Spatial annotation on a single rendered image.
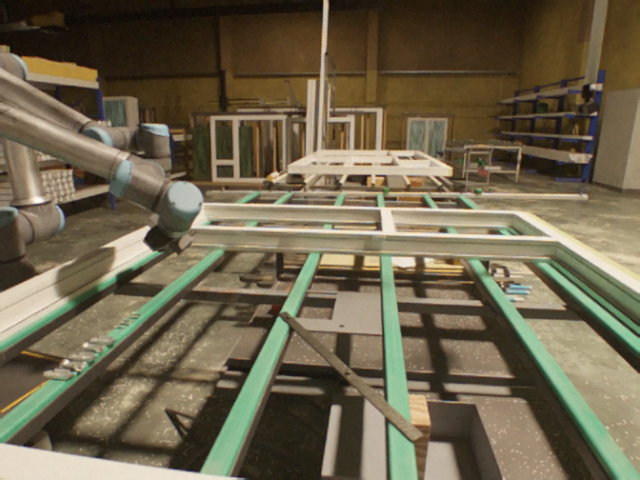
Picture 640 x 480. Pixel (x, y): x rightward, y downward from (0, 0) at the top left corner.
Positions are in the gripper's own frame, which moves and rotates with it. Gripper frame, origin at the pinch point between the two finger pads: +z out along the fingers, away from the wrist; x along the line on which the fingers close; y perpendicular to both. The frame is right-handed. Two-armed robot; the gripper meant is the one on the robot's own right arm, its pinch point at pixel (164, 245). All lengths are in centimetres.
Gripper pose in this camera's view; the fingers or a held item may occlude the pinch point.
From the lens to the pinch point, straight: 132.8
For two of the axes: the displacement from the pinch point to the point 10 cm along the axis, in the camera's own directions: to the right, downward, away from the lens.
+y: 5.3, -6.1, 5.9
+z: -4.8, 3.6, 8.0
